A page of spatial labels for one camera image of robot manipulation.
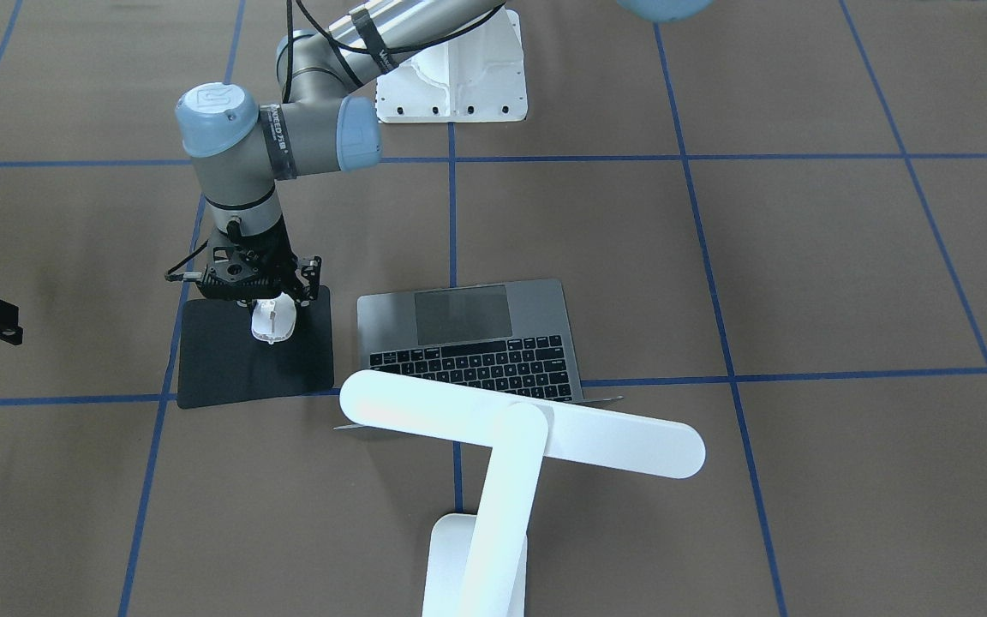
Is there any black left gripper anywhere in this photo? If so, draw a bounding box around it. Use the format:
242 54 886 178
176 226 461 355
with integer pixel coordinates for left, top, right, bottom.
217 218 299 297

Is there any white computer mouse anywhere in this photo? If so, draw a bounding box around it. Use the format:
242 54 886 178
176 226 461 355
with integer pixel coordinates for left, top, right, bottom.
250 292 298 344

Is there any black mouse pad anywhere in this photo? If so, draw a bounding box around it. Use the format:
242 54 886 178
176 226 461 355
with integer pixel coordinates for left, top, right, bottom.
176 286 334 409

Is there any grey laptop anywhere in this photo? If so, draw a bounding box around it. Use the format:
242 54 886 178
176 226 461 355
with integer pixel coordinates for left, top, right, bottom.
356 279 606 405

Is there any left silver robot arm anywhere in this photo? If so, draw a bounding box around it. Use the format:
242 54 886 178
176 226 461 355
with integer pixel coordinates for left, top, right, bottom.
165 1 504 305

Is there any white desk lamp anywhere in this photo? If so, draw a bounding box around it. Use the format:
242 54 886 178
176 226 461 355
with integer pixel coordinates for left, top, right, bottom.
339 370 706 616

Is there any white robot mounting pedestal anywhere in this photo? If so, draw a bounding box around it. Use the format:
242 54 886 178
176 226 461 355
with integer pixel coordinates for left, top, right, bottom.
374 9 529 124

